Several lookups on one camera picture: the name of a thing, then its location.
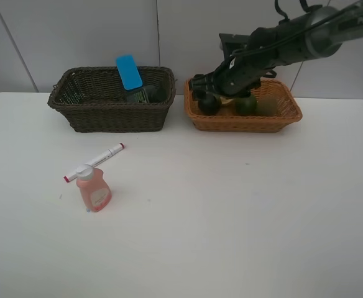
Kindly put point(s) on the dark grey ink bottle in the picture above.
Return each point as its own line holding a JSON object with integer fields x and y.
{"x": 146, "y": 94}

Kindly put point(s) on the orange peach fruit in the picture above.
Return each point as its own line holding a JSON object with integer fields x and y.
{"x": 226, "y": 101}

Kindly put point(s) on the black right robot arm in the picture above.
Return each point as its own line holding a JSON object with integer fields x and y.
{"x": 319, "y": 33}

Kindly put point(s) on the blue whiteboard eraser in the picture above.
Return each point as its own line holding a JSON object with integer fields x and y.
{"x": 128, "y": 72}

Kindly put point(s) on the pink soap bottle white cap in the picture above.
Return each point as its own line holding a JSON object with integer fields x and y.
{"x": 95, "y": 192}

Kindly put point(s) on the green lime fruit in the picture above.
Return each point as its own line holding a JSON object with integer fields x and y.
{"x": 245, "y": 106}

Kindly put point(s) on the dark purple mangosteen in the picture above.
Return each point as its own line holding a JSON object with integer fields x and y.
{"x": 209, "y": 105}

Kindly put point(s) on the brown kiwi fruit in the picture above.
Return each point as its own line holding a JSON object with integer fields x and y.
{"x": 267, "y": 106}

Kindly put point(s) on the white marker pen red caps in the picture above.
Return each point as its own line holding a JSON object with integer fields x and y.
{"x": 109, "y": 153}

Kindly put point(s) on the orange wicker basket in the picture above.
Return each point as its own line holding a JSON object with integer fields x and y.
{"x": 226, "y": 120}

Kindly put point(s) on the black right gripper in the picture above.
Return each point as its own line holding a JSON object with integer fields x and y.
{"x": 237, "y": 74}

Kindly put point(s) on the dark brown wicker basket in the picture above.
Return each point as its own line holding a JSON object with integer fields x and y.
{"x": 93, "y": 99}

